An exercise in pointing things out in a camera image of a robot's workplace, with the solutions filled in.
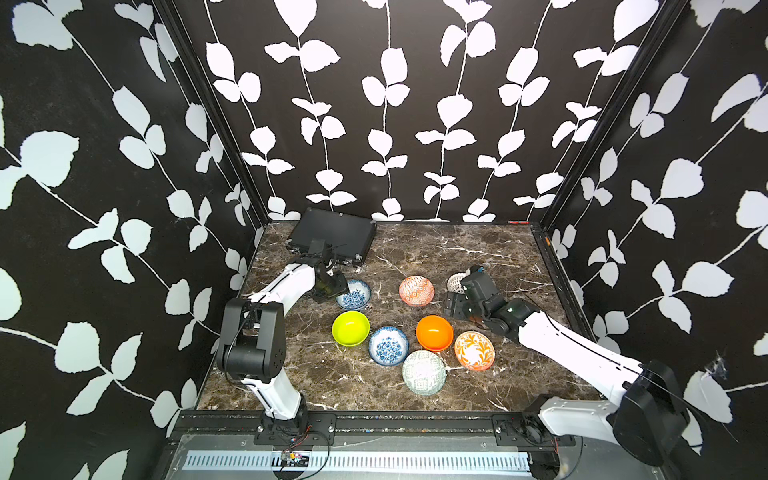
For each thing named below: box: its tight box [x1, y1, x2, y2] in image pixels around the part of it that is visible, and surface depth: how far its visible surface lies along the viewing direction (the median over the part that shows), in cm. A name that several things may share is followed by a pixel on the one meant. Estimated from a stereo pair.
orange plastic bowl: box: [416, 315, 454, 352], surface depth 90 cm
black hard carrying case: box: [287, 207, 377, 263], surface depth 117 cm
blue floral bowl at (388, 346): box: [368, 326, 409, 367], surface depth 88 cm
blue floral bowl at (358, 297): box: [335, 279, 372, 310], surface depth 100 cm
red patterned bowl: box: [399, 275, 435, 307], surface depth 100 cm
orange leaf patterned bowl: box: [454, 330, 496, 372], surface depth 87 cm
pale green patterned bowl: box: [402, 349, 447, 396], surface depth 83 cm
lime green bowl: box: [332, 311, 371, 347], surface depth 90 cm
